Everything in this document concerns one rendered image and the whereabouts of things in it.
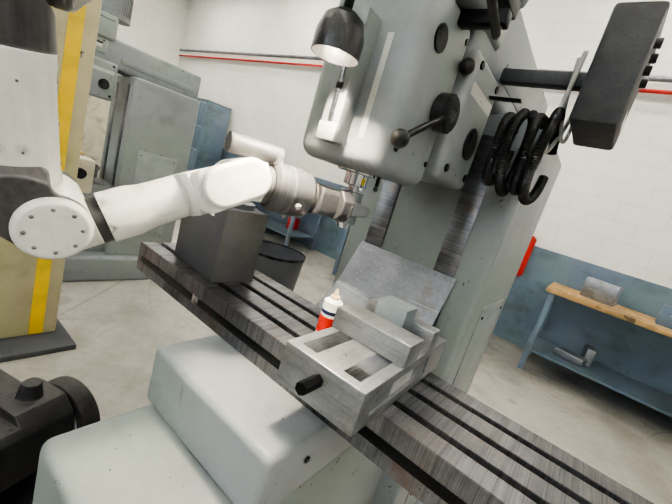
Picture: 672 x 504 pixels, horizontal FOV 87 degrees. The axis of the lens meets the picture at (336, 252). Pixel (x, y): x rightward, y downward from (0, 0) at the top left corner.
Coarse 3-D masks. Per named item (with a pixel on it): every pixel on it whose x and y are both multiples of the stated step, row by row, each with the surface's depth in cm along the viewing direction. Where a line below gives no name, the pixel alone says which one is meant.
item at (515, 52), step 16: (480, 32) 68; (512, 32) 79; (480, 48) 69; (512, 48) 82; (528, 48) 90; (496, 64) 78; (512, 64) 86; (528, 64) 95; (496, 80) 81; (512, 96) 93; (528, 96) 105; (544, 96) 120; (496, 112) 92; (544, 112) 127
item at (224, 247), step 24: (192, 216) 93; (216, 216) 85; (240, 216) 84; (264, 216) 89; (192, 240) 92; (216, 240) 84; (240, 240) 87; (192, 264) 91; (216, 264) 84; (240, 264) 89
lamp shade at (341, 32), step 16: (336, 16) 47; (352, 16) 48; (320, 32) 48; (336, 32) 47; (352, 32) 48; (320, 48) 53; (336, 48) 54; (352, 48) 48; (336, 64) 55; (352, 64) 53
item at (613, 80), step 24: (624, 24) 63; (648, 24) 61; (600, 48) 65; (624, 48) 63; (648, 48) 61; (600, 72) 65; (624, 72) 63; (648, 72) 65; (600, 96) 64; (624, 96) 62; (576, 120) 67; (600, 120) 65; (624, 120) 72; (576, 144) 82; (600, 144) 77
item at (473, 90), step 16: (480, 64) 69; (464, 80) 69; (480, 80) 72; (464, 96) 70; (480, 96) 75; (464, 112) 71; (480, 112) 78; (464, 128) 74; (480, 128) 81; (448, 144) 72; (464, 144) 77; (432, 160) 73; (448, 160) 74; (464, 160) 81; (432, 176) 74; (448, 176) 77; (464, 176) 84
